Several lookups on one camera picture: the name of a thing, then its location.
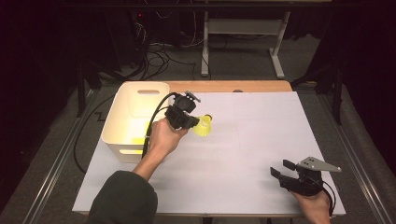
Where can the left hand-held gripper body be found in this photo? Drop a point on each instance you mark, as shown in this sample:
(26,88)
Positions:
(180,109)

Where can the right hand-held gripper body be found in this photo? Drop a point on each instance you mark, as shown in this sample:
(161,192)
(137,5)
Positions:
(303,183)

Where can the yellow shuttlecock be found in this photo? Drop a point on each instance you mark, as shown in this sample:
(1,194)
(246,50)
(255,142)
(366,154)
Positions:
(204,127)
(138,140)

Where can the white plastic storage bin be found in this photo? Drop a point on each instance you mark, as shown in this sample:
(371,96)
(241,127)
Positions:
(137,102)

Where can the person's right hand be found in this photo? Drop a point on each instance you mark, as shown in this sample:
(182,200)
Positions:
(313,208)

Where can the person's left hand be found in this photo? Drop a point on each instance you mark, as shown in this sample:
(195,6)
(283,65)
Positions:
(165,140)

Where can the black metal stand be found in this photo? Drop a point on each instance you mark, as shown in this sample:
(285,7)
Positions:
(81,93)
(337,102)

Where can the dark electronics case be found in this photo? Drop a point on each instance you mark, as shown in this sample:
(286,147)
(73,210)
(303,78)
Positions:
(124,37)

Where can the aluminium floor rail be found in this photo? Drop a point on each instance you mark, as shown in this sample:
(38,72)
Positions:
(372,199)
(62,155)

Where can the white metal table frame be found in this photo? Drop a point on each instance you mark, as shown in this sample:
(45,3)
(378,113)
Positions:
(243,26)

